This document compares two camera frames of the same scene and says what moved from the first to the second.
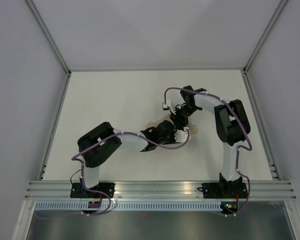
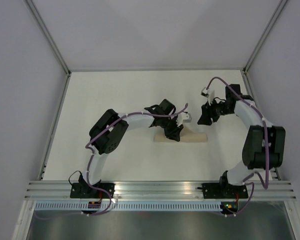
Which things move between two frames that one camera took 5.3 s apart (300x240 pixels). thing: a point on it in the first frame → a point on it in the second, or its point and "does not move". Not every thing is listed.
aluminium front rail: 271,190 does not move
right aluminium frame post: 253,98 does not move
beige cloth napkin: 193,129 → 185,137
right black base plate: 224,190 does not move
